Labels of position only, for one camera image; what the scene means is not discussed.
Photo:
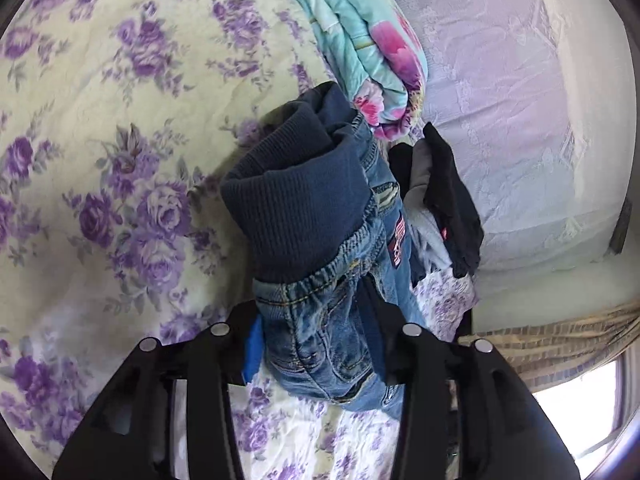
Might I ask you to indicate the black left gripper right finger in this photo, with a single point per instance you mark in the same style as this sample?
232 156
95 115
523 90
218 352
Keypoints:
503 432

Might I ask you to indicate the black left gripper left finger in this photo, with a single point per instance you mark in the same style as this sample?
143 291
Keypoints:
128 431

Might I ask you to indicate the blue denim kids pants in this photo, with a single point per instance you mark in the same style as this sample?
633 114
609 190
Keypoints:
321 210

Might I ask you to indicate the beige checked curtain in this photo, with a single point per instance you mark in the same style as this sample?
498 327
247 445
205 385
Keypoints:
548 355

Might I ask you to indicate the folded dark navy garment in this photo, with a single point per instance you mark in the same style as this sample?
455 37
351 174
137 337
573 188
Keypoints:
417 264

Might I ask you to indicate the folded grey garment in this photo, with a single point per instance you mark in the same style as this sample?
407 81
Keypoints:
431 251

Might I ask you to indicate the folded black garment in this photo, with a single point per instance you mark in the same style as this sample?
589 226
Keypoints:
447 198

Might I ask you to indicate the purple floral bed quilt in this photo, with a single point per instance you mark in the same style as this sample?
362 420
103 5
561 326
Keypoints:
118 120

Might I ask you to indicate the lavender lace pillow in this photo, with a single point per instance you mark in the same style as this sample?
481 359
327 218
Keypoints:
495 92

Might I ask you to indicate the folded teal pink floral blanket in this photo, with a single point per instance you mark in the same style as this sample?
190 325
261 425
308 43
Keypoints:
376 58

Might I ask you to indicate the window frame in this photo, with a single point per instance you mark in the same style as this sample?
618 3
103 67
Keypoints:
625 403

